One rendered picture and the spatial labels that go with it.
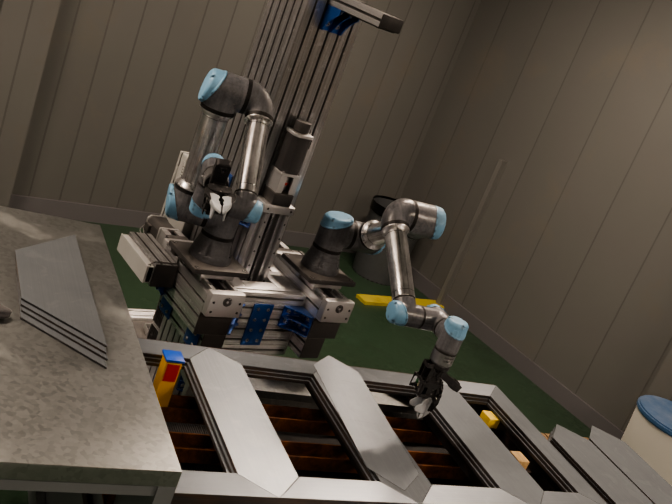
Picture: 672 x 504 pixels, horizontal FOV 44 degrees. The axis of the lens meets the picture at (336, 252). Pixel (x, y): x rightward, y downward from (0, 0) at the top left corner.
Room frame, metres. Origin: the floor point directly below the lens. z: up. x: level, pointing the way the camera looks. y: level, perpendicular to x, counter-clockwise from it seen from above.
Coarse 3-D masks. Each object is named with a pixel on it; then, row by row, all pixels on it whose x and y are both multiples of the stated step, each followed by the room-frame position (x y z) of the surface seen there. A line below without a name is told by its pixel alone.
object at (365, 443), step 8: (360, 440) 2.28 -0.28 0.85; (368, 440) 2.30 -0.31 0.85; (376, 440) 2.32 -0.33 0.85; (384, 440) 2.34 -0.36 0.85; (392, 440) 2.35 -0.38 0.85; (360, 448) 2.23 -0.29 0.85; (368, 448) 2.25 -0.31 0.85; (376, 448) 2.27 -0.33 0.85; (384, 448) 2.29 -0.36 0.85; (392, 448) 2.31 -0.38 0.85; (400, 448) 2.33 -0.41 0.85; (408, 456) 2.30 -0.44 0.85
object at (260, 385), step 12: (252, 384) 2.68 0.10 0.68; (264, 384) 2.71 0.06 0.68; (276, 384) 2.74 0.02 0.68; (288, 384) 2.78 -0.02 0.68; (300, 384) 2.81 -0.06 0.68; (264, 396) 2.67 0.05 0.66; (276, 396) 2.69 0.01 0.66; (288, 396) 2.71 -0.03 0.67; (300, 396) 2.74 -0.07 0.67; (384, 396) 2.98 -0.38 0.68; (396, 396) 3.02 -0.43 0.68; (384, 408) 2.92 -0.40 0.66; (396, 408) 2.95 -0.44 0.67; (408, 408) 2.98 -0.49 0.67
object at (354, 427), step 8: (344, 424) 2.34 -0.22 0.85; (352, 424) 2.36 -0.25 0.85; (360, 424) 2.38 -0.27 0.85; (368, 424) 2.40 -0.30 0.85; (376, 424) 2.42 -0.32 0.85; (352, 432) 2.31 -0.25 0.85; (360, 432) 2.33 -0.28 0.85; (368, 432) 2.35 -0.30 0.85; (376, 432) 2.37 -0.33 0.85; (384, 432) 2.38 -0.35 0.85; (392, 432) 2.40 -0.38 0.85
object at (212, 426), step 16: (192, 368) 2.33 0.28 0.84; (256, 368) 2.48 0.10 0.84; (192, 384) 2.26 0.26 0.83; (320, 384) 2.54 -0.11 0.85; (368, 384) 2.70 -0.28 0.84; (384, 384) 2.73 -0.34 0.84; (320, 400) 2.47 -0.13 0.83; (480, 400) 2.95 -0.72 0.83; (208, 416) 2.11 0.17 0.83; (336, 416) 2.39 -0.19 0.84; (432, 416) 2.67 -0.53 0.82; (496, 416) 2.89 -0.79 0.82; (208, 432) 2.06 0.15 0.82; (448, 432) 2.59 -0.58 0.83; (512, 432) 2.80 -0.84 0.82; (224, 448) 1.98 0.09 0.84; (352, 448) 2.25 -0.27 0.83; (464, 448) 2.51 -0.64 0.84; (528, 448) 2.71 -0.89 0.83; (224, 464) 1.93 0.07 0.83; (416, 464) 2.27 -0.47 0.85; (480, 464) 2.43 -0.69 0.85; (544, 464) 2.64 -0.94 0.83; (368, 480) 2.13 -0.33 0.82; (384, 480) 2.12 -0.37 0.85; (416, 480) 2.18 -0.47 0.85; (480, 480) 2.38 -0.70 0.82; (560, 480) 2.56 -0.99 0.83; (176, 496) 1.71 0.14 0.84; (192, 496) 1.73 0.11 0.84; (208, 496) 1.75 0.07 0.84; (224, 496) 1.77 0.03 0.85; (240, 496) 1.79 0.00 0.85; (416, 496) 2.10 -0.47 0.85
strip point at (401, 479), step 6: (372, 468) 2.15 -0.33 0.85; (378, 468) 2.16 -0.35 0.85; (378, 474) 2.13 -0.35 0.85; (384, 474) 2.15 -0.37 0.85; (390, 474) 2.16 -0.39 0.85; (396, 474) 2.17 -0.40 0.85; (402, 474) 2.18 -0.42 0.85; (408, 474) 2.20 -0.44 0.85; (414, 474) 2.21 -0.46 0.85; (390, 480) 2.13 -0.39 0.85; (396, 480) 2.14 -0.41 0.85; (402, 480) 2.15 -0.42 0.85; (408, 480) 2.16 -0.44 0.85; (402, 486) 2.12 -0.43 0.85; (408, 486) 2.13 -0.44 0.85
